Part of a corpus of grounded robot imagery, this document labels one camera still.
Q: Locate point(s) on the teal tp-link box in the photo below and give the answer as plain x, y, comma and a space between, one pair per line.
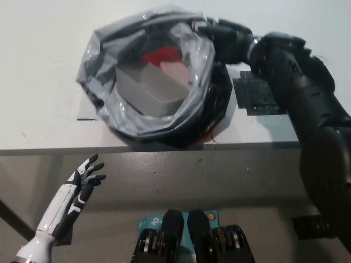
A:
150, 222

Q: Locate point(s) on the thin dark thread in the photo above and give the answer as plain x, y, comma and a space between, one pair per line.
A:
215, 139

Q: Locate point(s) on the grey perforated rectangular container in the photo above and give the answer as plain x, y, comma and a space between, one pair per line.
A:
148, 90

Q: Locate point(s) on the clear tape patch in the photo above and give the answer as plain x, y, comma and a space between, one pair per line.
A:
87, 113

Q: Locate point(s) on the robot left black body block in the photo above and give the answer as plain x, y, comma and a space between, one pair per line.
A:
170, 227

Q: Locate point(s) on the bin with grey bag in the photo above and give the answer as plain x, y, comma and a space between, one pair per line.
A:
153, 126

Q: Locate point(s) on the black floor foot plate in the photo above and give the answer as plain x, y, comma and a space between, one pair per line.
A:
310, 227

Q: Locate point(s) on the black tape patch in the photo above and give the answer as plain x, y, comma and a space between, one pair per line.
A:
255, 93

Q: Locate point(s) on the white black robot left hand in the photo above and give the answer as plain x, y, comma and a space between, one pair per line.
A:
60, 208

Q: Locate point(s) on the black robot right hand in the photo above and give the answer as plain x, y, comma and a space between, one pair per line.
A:
233, 43

